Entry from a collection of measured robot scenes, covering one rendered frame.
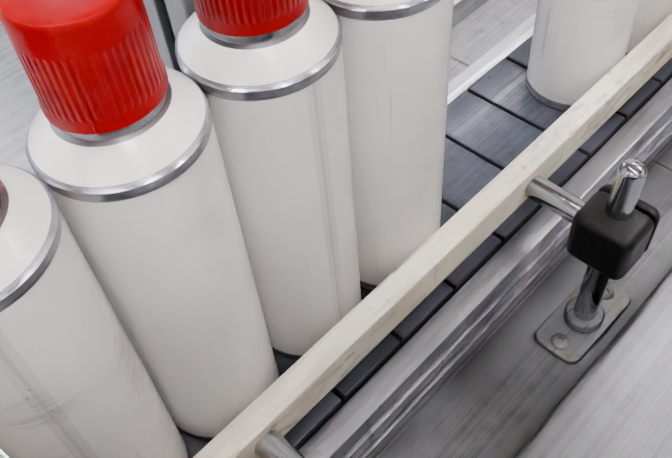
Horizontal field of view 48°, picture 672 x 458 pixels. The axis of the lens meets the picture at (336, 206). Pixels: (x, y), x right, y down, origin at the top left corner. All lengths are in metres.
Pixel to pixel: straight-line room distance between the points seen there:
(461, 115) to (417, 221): 0.13
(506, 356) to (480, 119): 0.13
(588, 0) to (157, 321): 0.26
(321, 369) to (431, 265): 0.07
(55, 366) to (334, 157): 0.11
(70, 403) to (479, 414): 0.22
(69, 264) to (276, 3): 0.09
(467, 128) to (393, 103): 0.17
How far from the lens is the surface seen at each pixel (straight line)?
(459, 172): 0.41
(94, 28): 0.18
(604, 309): 0.43
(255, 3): 0.22
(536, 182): 0.37
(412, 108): 0.28
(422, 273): 0.33
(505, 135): 0.44
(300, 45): 0.23
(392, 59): 0.26
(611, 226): 0.35
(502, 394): 0.40
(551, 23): 0.42
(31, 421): 0.24
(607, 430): 0.34
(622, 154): 0.44
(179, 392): 0.30
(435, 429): 0.39
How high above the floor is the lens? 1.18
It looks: 50 degrees down
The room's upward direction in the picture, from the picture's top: 6 degrees counter-clockwise
